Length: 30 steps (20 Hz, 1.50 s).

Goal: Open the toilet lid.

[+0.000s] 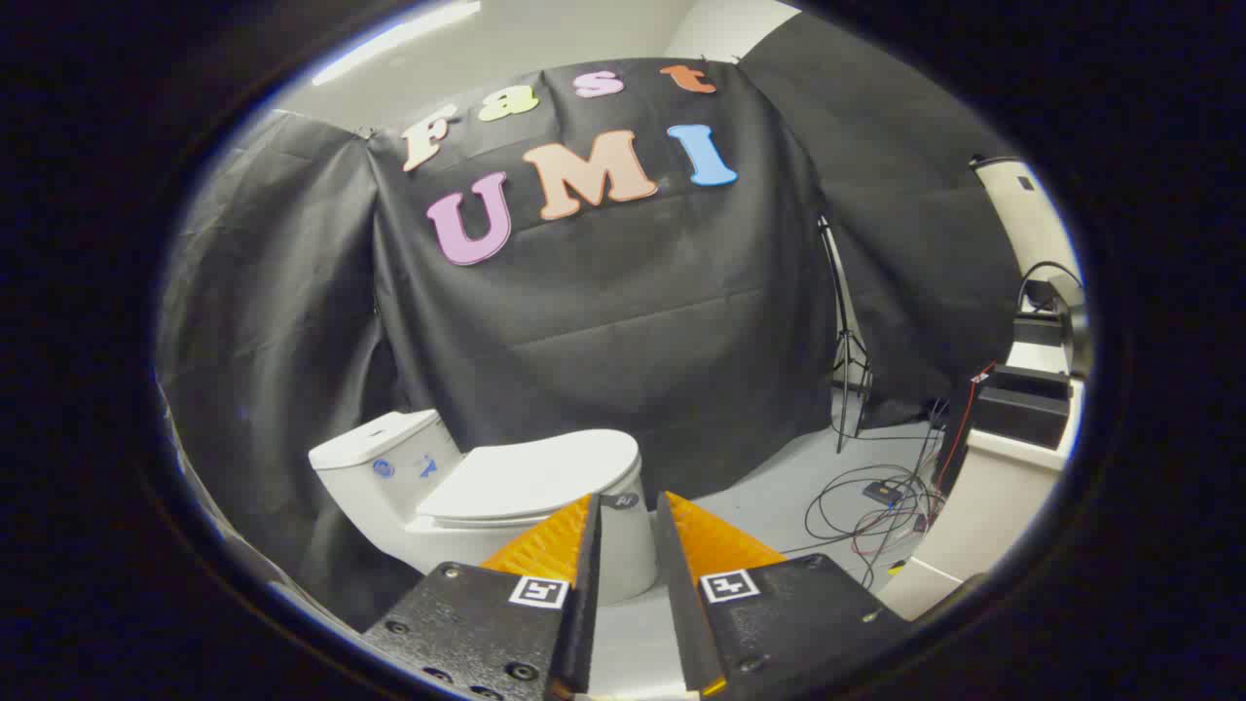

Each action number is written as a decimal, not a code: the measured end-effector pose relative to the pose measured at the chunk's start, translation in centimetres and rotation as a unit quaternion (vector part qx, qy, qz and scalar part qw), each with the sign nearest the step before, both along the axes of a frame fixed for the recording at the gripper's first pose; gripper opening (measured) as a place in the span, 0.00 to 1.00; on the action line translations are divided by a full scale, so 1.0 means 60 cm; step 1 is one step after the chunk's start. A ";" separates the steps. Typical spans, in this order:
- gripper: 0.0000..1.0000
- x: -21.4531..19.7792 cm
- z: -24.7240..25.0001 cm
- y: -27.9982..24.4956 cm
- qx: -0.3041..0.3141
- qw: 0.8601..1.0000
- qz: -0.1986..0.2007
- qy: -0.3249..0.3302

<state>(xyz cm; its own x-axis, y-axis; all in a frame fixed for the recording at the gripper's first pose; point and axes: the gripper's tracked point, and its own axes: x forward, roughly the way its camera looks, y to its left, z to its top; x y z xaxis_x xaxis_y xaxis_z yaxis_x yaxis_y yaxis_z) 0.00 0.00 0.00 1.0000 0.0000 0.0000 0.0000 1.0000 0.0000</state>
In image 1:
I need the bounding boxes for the black looped cable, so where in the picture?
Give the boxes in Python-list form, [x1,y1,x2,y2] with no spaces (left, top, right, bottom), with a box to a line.
[1016,260,1083,314]

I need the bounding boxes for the small black box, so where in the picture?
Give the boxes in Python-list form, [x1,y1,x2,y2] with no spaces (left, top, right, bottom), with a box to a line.
[1012,312,1068,349]

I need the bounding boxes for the white toilet lid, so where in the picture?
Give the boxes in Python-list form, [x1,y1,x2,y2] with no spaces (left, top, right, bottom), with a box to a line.
[417,428,641,523]

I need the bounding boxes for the red cable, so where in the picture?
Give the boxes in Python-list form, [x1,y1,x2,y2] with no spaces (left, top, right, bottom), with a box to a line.
[930,362,998,499]

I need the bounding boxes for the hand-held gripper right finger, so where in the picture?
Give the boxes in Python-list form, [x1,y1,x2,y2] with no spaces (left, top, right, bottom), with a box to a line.
[654,491,916,698]

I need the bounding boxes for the white toilet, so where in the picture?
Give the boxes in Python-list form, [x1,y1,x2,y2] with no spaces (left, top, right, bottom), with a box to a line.
[309,410,660,607]

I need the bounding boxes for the tangle of floor cables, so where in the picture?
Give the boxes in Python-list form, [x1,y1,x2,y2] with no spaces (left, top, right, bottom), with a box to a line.
[779,394,960,591]

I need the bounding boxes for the black tripod stand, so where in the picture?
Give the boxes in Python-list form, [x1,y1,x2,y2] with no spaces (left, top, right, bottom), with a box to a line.
[818,216,874,455]

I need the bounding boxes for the white side cabinet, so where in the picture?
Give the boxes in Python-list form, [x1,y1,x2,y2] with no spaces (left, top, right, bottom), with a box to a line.
[876,336,1083,620]

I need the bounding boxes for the black backdrop cloth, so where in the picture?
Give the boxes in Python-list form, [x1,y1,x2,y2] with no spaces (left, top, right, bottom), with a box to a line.
[156,10,1023,634]

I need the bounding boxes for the large black box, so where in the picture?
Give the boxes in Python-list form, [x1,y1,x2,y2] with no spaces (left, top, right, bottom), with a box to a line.
[973,364,1074,450]

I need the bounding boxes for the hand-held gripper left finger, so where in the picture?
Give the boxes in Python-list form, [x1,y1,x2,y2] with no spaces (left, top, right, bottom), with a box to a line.
[360,493,603,701]

